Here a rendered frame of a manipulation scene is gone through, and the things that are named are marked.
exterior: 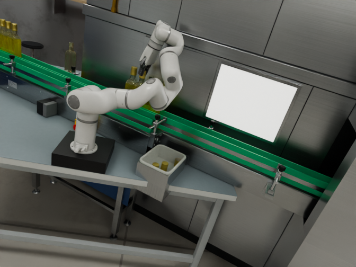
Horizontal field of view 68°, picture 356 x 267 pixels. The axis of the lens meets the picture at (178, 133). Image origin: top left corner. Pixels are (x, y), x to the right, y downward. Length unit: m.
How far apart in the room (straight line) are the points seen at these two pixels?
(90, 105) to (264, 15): 0.92
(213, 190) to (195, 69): 0.66
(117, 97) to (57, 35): 3.64
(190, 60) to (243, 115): 0.42
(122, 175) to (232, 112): 0.68
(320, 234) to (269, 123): 0.57
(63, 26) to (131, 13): 3.00
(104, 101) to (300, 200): 1.02
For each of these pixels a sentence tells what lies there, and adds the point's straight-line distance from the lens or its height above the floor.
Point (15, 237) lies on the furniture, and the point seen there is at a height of 0.19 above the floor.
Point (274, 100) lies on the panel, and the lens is 1.44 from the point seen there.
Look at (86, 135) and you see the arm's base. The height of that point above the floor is 0.90.
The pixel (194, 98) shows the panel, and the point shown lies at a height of 1.07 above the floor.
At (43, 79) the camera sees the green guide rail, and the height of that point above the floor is 0.93.
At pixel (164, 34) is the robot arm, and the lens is 1.34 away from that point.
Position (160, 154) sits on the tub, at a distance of 1.45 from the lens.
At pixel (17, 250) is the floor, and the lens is 2.00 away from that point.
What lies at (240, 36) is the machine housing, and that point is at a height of 1.46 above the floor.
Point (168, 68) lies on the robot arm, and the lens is 1.15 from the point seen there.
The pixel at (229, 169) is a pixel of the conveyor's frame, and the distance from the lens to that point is 1.41.
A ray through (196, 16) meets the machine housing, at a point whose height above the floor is 1.49.
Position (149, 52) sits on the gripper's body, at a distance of 1.44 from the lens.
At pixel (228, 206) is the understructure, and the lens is 1.79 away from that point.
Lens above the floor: 1.53
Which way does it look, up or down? 26 degrees down
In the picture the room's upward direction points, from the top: 15 degrees clockwise
